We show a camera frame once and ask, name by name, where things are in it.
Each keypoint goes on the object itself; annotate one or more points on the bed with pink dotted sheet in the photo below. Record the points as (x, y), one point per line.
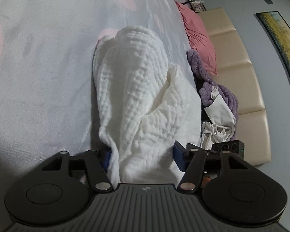
(38, 65)

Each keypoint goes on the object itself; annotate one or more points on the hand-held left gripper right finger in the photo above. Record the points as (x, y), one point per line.
(178, 157)

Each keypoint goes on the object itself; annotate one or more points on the small photo frame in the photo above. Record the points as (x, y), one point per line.
(197, 6)

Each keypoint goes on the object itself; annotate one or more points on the white muslin garment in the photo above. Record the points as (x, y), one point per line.
(140, 89)

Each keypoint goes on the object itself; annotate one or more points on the smooth cream garment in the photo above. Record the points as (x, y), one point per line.
(220, 113)

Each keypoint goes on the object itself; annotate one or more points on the yellow wall painting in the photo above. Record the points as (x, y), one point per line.
(280, 36)

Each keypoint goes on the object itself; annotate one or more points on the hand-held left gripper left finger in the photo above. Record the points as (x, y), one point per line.
(107, 160)

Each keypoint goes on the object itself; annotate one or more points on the pink pillow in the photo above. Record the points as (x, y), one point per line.
(198, 33)

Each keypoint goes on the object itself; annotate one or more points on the beige padded headboard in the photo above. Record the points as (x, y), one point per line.
(241, 77)

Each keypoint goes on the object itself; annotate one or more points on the purple fleece robe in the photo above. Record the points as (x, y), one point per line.
(222, 94)

